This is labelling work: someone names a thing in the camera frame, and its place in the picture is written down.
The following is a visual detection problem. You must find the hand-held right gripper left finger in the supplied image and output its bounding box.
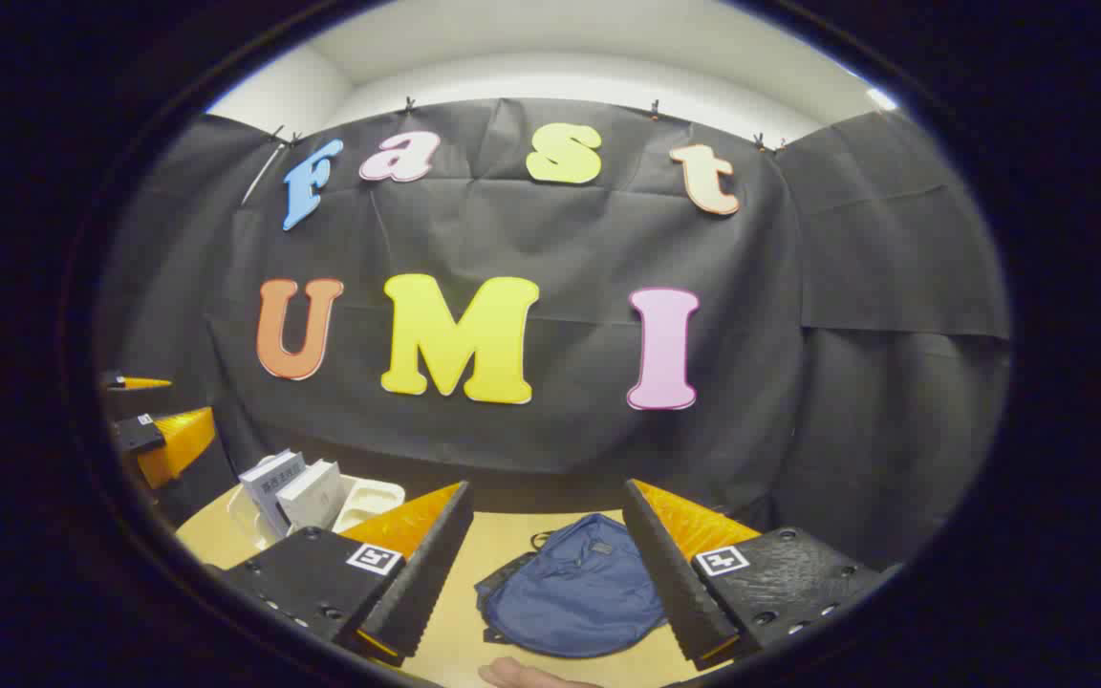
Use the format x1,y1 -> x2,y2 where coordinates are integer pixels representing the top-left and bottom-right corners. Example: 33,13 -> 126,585
221,481 -> 475,668

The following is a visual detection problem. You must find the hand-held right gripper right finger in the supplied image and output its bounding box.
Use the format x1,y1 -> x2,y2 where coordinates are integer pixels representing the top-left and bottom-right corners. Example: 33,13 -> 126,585
621,480 -> 886,672

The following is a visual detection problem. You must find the cream plastic bookshelf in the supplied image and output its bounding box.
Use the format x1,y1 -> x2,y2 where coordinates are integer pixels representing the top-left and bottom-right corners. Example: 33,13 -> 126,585
226,457 -> 406,553

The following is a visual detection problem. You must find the blue schoolbag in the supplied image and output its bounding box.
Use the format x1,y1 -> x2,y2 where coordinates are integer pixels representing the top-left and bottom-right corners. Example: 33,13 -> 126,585
474,513 -> 668,658

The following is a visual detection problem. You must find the grey cover book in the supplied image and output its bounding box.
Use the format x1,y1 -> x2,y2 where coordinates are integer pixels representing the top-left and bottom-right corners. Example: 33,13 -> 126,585
240,451 -> 308,536

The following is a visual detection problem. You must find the white cover book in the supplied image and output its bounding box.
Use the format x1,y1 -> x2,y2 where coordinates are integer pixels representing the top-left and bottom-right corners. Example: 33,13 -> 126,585
276,461 -> 346,531

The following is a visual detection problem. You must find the black backdrop cloth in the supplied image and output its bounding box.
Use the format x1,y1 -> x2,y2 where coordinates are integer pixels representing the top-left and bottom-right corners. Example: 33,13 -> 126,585
97,96 -> 1012,574

